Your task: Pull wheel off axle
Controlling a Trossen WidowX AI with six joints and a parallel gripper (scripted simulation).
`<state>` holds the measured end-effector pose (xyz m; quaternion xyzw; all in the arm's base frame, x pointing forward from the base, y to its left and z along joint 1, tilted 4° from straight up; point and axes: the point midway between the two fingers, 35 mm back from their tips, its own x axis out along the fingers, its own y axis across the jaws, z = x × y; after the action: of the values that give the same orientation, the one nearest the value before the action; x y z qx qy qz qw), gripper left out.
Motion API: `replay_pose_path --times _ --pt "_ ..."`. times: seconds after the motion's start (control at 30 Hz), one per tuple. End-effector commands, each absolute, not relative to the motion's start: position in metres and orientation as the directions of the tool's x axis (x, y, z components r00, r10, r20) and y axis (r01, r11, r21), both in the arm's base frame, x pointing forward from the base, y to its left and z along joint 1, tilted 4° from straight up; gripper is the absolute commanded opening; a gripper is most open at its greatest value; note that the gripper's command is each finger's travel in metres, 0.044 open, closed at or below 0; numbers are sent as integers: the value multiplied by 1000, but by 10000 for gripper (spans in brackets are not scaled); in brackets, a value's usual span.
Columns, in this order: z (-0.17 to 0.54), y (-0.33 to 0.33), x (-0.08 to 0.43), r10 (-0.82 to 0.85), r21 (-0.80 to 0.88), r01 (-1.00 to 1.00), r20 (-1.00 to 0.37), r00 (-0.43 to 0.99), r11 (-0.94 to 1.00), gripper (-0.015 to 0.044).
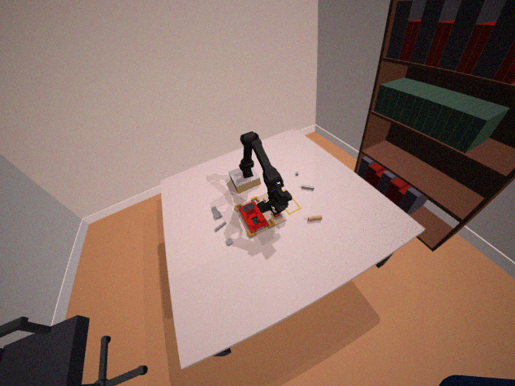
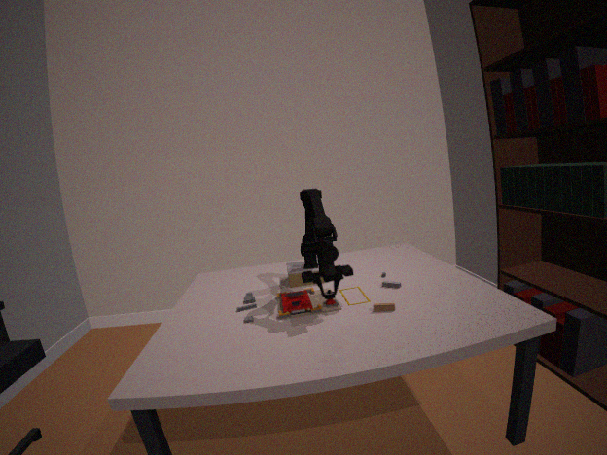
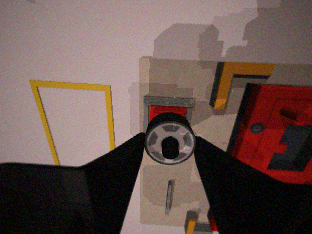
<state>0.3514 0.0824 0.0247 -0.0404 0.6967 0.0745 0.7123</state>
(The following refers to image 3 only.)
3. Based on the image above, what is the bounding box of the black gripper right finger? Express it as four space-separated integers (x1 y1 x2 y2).
194 136 312 234

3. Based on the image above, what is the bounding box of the black wheel with grey hub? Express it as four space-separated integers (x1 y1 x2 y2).
144 112 196 165

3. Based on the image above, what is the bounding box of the yellow tape outline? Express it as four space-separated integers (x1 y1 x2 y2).
29 80 115 165

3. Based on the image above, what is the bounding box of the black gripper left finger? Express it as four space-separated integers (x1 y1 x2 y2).
0 132 145 234

